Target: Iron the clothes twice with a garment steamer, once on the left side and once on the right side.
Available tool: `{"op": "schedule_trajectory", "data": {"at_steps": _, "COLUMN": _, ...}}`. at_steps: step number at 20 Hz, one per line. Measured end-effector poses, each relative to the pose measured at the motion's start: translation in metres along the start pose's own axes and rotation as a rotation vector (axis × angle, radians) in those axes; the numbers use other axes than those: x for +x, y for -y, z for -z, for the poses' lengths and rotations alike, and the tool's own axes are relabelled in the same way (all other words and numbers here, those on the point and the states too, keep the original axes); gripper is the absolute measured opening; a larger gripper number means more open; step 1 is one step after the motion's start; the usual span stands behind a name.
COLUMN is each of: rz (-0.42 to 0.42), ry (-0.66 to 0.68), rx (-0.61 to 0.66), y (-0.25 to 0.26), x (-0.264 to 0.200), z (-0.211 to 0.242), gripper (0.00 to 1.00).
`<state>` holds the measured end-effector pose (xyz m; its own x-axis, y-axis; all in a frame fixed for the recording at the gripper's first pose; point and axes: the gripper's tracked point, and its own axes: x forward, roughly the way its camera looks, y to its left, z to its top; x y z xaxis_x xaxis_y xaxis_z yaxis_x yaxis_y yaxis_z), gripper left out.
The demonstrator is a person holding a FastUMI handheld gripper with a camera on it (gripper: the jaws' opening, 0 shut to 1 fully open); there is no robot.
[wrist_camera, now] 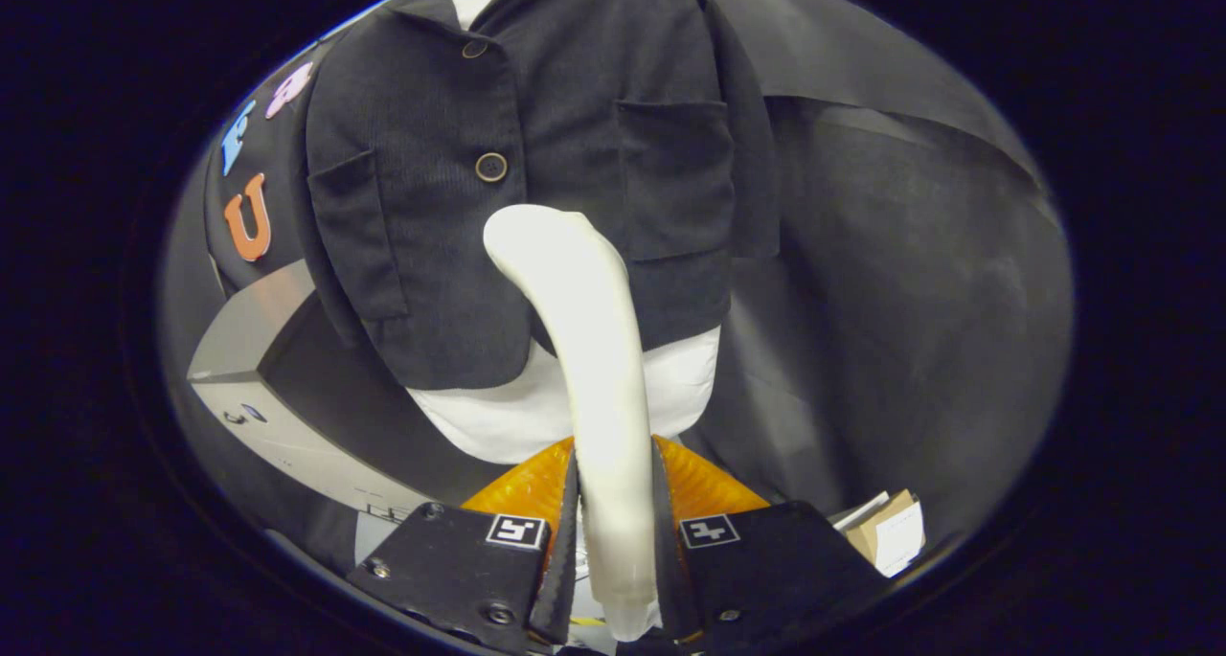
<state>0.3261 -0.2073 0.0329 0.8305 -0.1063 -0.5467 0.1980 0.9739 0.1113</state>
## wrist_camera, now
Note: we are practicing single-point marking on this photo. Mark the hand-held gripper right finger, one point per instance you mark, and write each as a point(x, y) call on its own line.
point(672, 589)

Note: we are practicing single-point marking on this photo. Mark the cardboard box with white label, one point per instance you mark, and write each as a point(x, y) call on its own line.
point(896, 536)

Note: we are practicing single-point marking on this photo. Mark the grey cabinet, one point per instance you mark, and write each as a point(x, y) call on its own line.
point(239, 330)

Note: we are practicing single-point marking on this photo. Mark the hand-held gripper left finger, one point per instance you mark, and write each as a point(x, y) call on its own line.
point(558, 599)

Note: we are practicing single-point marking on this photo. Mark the black backdrop cloth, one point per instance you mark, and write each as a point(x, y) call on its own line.
point(910, 302)

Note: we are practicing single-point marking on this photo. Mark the white mannequin torso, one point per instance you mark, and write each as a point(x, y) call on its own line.
point(498, 426)

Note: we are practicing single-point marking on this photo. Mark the black button-up jacket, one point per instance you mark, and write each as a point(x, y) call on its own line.
point(431, 254)

